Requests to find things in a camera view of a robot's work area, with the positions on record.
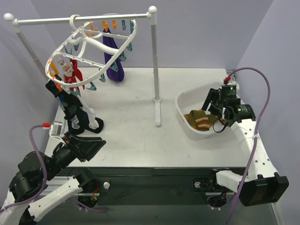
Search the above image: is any white round sock hanger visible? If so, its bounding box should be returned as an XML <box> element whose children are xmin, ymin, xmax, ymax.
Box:
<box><xmin>45</xmin><ymin>14</ymin><xmax>137</xmax><ymax>87</ymax></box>

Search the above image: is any olive striped sock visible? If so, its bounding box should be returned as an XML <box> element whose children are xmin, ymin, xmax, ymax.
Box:
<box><xmin>189</xmin><ymin>110</ymin><xmax>228</xmax><ymax>132</ymax></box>
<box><xmin>184</xmin><ymin>109</ymin><xmax>218</xmax><ymax>132</ymax></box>

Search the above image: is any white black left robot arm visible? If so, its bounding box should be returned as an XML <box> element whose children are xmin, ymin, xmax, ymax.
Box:
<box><xmin>0</xmin><ymin>132</ymin><xmax>106</xmax><ymax>225</ymax></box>

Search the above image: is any white drying rack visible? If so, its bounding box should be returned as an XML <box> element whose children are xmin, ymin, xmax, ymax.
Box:
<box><xmin>4</xmin><ymin>6</ymin><xmax>162</xmax><ymax>127</ymax></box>

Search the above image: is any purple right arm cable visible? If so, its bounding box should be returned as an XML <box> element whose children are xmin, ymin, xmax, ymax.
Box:
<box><xmin>225</xmin><ymin>67</ymin><xmax>270</xmax><ymax>225</ymax></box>

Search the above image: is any white sock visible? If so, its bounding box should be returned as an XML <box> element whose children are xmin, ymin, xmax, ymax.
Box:
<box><xmin>78</xmin><ymin>97</ymin><xmax>99</xmax><ymax>129</ymax></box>

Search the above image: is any red santa sock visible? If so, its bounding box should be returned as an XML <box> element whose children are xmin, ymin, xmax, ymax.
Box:
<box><xmin>60</xmin><ymin>59</ymin><xmax>83</xmax><ymax>83</ymax></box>

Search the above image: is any black blue patterned sock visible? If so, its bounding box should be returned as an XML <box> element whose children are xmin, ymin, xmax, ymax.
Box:
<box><xmin>45</xmin><ymin>80</ymin><xmax>104</xmax><ymax>135</ymax></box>

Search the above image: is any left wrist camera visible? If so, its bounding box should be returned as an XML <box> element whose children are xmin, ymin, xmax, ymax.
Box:
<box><xmin>49</xmin><ymin>121</ymin><xmax>64</xmax><ymax>142</ymax></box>

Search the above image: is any white plastic basket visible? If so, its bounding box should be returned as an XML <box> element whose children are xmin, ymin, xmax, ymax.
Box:
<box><xmin>175</xmin><ymin>80</ymin><xmax>223</xmax><ymax>141</ymax></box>

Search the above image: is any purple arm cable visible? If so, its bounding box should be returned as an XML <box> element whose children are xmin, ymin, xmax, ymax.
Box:
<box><xmin>225</xmin><ymin>67</ymin><xmax>270</xmax><ymax>225</ymax></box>
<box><xmin>0</xmin><ymin>123</ymin><xmax>108</xmax><ymax>213</ymax></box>

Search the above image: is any purple sock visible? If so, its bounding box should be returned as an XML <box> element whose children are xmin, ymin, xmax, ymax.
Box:
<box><xmin>102</xmin><ymin>27</ymin><xmax>125</xmax><ymax>83</ymax></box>

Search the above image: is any teal clothespin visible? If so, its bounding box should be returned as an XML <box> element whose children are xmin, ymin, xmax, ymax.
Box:
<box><xmin>86</xmin><ymin>82</ymin><xmax>97</xmax><ymax>91</ymax></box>
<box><xmin>99</xmin><ymin>74</ymin><xmax>106</xmax><ymax>83</ymax></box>

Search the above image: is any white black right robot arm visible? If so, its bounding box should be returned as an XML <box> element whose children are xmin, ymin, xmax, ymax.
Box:
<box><xmin>202</xmin><ymin>85</ymin><xmax>289</xmax><ymax>206</ymax></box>

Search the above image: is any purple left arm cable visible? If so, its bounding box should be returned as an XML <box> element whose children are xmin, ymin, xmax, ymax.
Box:
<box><xmin>0</xmin><ymin>123</ymin><xmax>108</xmax><ymax>213</ymax></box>

